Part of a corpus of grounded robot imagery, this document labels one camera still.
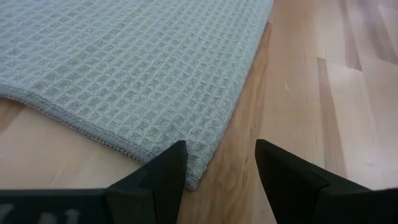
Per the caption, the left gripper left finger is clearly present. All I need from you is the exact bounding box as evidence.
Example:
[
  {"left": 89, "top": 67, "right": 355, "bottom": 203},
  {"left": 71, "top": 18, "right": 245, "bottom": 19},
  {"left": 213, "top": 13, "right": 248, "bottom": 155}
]
[{"left": 105, "top": 139, "right": 188, "bottom": 224}]

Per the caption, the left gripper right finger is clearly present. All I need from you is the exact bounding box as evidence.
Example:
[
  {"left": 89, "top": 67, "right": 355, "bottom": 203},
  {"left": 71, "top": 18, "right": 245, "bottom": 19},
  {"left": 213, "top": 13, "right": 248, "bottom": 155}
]
[{"left": 255, "top": 139, "right": 330, "bottom": 224}]

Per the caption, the grey waffle-weave towel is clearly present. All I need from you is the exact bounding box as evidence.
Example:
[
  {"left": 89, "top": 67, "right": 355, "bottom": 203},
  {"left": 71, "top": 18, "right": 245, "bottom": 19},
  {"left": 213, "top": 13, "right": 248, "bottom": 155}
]
[{"left": 0, "top": 0, "right": 275, "bottom": 190}]

